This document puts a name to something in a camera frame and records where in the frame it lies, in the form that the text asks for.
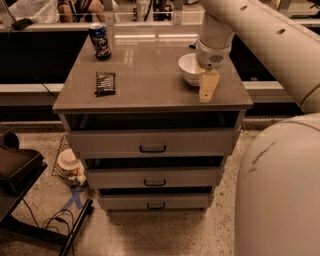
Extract dark brown snack packet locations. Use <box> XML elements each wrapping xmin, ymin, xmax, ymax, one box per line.
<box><xmin>95</xmin><ymin>72</ymin><xmax>116</xmax><ymax>97</ymax></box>

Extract white ceramic bowl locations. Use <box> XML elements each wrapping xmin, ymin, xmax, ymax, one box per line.
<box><xmin>178</xmin><ymin>53</ymin><xmax>204</xmax><ymax>86</ymax></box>

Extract blue pepsi can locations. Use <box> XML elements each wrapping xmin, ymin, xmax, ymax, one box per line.
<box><xmin>89</xmin><ymin>23</ymin><xmax>111</xmax><ymax>60</ymax></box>

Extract black object on ledge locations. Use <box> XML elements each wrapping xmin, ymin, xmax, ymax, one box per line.
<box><xmin>12</xmin><ymin>18</ymin><xmax>33</xmax><ymax>31</ymax></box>

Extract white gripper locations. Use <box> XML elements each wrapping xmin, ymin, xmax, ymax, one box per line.
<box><xmin>195</xmin><ymin>39</ymin><xmax>232</xmax><ymax>103</ymax></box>

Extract middle grey drawer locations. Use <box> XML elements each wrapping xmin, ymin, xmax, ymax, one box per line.
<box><xmin>86</xmin><ymin>167</ymin><xmax>224</xmax><ymax>189</ymax></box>

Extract wire basket with items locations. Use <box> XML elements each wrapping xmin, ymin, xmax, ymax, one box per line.
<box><xmin>52</xmin><ymin>136</ymin><xmax>87</xmax><ymax>187</ymax></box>

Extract grey drawer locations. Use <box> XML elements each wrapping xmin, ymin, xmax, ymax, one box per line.
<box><xmin>97</xmin><ymin>193</ymin><xmax>213</xmax><ymax>211</ymax></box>
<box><xmin>66</xmin><ymin>128</ymin><xmax>240</xmax><ymax>159</ymax></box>
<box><xmin>86</xmin><ymin>167</ymin><xmax>224</xmax><ymax>189</ymax></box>

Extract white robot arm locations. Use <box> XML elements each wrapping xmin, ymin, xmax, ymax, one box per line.
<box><xmin>196</xmin><ymin>0</ymin><xmax>320</xmax><ymax>256</ymax></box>

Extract black tray on stand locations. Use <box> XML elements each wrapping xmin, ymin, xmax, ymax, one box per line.
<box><xmin>0</xmin><ymin>131</ymin><xmax>47</xmax><ymax>222</ymax></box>

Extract bottom grey drawer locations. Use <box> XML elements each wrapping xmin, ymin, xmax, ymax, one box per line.
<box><xmin>97</xmin><ymin>193</ymin><xmax>213</xmax><ymax>211</ymax></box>

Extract black stand leg left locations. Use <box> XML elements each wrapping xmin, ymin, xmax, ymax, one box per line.
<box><xmin>59</xmin><ymin>199</ymin><xmax>93</xmax><ymax>256</ymax></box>

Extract black cable on floor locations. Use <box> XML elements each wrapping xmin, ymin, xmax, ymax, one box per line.
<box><xmin>19</xmin><ymin>196</ymin><xmax>76</xmax><ymax>256</ymax></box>

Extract person in background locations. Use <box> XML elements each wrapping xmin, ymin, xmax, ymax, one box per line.
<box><xmin>57</xmin><ymin>0</ymin><xmax>105</xmax><ymax>23</ymax></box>

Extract grey drawer cabinet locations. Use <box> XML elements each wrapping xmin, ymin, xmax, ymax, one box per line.
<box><xmin>53</xmin><ymin>26</ymin><xmax>252</xmax><ymax>198</ymax></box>

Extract top grey drawer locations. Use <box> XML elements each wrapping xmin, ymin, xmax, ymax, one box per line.
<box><xmin>66</xmin><ymin>128</ymin><xmax>240</xmax><ymax>159</ymax></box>

